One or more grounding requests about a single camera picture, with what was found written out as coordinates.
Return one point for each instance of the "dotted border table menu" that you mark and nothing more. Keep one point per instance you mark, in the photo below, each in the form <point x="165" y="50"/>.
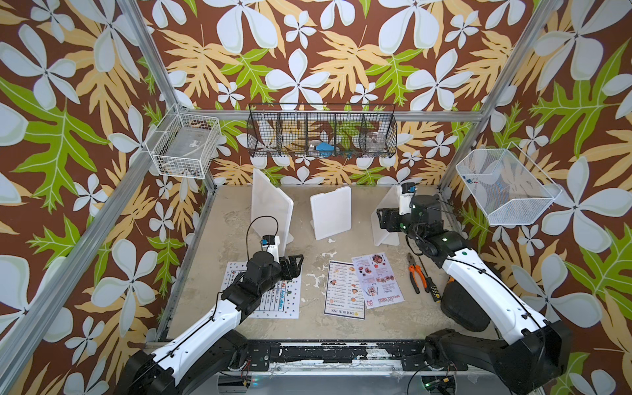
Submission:
<point x="282" y="302"/>

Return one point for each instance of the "pink restaurant special menu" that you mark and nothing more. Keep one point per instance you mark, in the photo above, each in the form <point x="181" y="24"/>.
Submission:
<point x="377" y="280"/>

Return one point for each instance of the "white mesh basket right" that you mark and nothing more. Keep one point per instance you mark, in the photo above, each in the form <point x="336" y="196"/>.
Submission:
<point x="509" y="187"/>

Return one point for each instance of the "orange handled pliers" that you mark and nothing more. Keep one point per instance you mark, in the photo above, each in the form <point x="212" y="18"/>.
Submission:
<point x="417" y="278"/>

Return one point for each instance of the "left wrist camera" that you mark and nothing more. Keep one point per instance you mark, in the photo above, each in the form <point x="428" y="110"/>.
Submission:
<point x="270" y="244"/>

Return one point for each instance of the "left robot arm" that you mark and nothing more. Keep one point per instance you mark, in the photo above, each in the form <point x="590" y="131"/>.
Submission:
<point x="211" y="344"/>

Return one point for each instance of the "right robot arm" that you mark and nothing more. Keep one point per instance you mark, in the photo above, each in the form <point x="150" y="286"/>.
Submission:
<point x="531" y="350"/>

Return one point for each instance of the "blue bordered menu sheet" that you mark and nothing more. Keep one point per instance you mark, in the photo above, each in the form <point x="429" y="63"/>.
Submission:
<point x="344" y="296"/>

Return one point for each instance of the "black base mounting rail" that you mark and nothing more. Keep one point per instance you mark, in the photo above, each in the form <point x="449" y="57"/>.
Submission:
<point x="260" y="355"/>

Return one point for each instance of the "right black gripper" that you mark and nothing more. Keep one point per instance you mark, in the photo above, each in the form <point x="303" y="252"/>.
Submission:
<point x="389" y="213"/>

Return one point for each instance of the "white wire basket left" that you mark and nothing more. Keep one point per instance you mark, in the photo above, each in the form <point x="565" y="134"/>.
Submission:
<point x="183" y="143"/>

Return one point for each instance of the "black wire rack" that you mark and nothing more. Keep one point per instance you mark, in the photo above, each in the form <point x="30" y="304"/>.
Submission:
<point x="295" y="129"/>

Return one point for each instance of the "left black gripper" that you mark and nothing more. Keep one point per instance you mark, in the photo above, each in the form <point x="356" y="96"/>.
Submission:
<point x="294" y="269"/>

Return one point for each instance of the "black screwdriver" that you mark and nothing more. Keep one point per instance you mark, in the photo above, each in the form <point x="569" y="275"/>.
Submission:
<point x="430" y="286"/>

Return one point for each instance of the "blue object in rack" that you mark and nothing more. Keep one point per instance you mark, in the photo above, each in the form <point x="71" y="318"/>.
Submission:
<point x="325" y="150"/>

